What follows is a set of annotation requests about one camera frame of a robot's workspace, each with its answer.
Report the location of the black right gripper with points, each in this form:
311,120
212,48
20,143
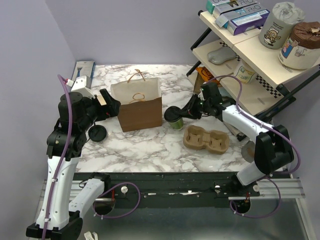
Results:
188,111

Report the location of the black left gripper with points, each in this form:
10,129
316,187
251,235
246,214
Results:
111,109

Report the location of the black plastic cup lid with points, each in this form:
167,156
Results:
172,114
97,133

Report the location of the green paper cup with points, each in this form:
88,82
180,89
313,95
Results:
178,125

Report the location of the brown cardboard cup carrier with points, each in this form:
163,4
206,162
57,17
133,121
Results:
214,141

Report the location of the brown paper bag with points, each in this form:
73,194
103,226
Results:
141,102

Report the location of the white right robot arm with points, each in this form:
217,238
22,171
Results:
272,143

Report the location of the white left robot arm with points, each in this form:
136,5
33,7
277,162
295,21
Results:
61,218

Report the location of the orange brown snack bag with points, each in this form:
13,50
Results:
203,75

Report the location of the blue razor package box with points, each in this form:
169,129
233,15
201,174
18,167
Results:
84,68

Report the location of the grey stone-shaped pouch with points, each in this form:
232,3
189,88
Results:
221,55

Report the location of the white printed mug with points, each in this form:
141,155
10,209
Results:
244,72

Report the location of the beige black folding shelf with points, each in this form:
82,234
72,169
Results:
276,86

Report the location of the purple toothpaste box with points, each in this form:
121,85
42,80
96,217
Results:
248,22

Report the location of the grey toothpaste box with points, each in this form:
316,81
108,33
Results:
235,9

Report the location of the grey tissue paper roll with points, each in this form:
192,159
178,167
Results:
279,24

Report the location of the white plastic scrap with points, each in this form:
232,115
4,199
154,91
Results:
91,236

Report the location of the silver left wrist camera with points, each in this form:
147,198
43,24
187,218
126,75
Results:
82,85

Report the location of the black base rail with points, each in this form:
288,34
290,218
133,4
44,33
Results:
174,190

